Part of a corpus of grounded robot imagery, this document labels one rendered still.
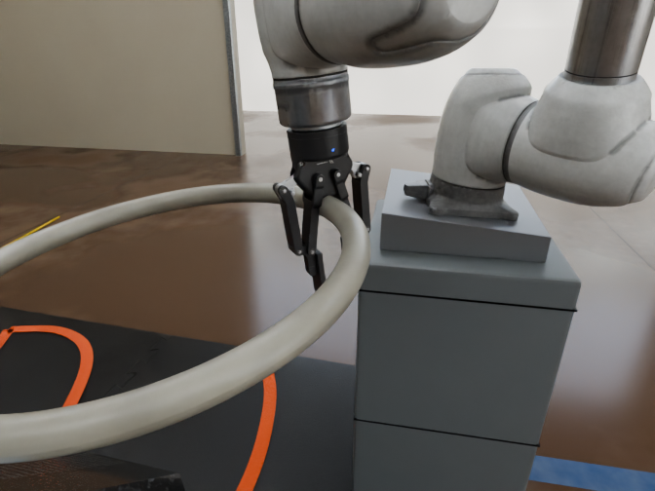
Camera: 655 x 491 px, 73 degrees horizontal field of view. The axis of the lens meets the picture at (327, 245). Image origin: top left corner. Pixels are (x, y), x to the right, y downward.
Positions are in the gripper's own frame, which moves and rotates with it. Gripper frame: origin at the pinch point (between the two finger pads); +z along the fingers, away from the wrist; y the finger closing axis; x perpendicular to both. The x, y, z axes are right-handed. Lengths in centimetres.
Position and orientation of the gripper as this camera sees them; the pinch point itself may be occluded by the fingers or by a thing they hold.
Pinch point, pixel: (333, 268)
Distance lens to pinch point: 63.6
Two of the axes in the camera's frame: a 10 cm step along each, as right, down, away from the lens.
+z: 1.2, 9.0, 4.3
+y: -8.8, 2.9, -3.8
